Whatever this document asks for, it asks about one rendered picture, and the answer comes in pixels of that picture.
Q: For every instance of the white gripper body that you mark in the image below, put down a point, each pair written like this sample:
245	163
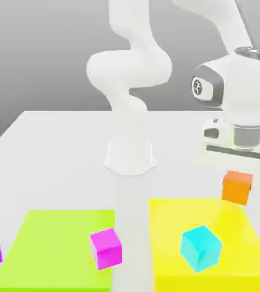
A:
239	153

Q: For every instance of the small orange cube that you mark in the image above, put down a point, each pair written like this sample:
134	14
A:
236	189

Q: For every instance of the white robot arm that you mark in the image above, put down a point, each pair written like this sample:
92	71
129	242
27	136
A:
130	68

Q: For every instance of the small cyan cube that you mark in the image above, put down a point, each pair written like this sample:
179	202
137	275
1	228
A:
200	248

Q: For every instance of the large yellow box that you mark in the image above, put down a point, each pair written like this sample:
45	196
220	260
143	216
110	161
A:
241	269

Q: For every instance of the large lime green box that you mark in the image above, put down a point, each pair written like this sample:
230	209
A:
52	251

